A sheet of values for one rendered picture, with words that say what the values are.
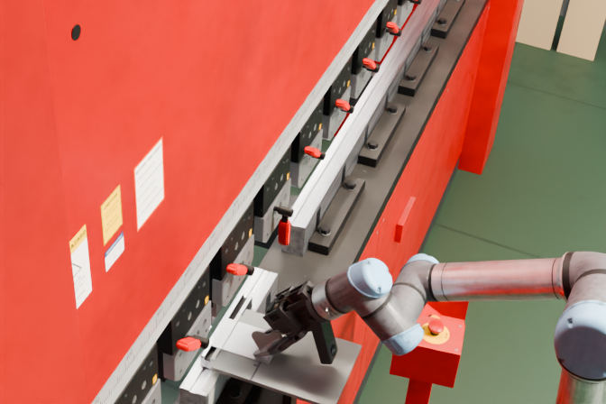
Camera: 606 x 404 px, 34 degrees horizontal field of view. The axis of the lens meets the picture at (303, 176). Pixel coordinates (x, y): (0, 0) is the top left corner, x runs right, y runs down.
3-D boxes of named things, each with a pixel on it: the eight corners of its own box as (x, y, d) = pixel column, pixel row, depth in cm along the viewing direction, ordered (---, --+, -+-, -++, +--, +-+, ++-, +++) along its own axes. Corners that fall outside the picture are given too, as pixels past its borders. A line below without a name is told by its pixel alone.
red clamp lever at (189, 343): (191, 343, 163) (210, 338, 172) (169, 335, 164) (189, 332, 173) (188, 353, 163) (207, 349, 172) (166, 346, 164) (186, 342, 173)
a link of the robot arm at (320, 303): (358, 296, 193) (344, 324, 187) (342, 304, 196) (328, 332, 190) (332, 269, 192) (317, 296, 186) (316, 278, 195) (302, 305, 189)
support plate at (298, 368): (333, 411, 195) (334, 408, 194) (210, 370, 201) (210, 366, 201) (362, 348, 208) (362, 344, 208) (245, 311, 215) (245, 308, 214)
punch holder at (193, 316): (175, 388, 173) (173, 321, 163) (131, 372, 176) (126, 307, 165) (211, 330, 185) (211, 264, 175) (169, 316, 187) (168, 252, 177)
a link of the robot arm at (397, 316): (438, 314, 192) (402, 272, 190) (417, 353, 183) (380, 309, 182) (409, 326, 197) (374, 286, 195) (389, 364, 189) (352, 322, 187)
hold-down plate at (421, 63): (413, 97, 308) (415, 89, 306) (397, 93, 309) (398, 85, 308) (437, 52, 331) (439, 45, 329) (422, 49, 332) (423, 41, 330)
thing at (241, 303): (214, 370, 204) (214, 360, 202) (200, 365, 205) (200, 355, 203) (252, 306, 219) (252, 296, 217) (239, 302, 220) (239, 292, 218)
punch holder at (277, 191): (262, 248, 204) (265, 185, 194) (224, 237, 206) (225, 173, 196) (289, 206, 215) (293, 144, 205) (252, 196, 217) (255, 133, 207)
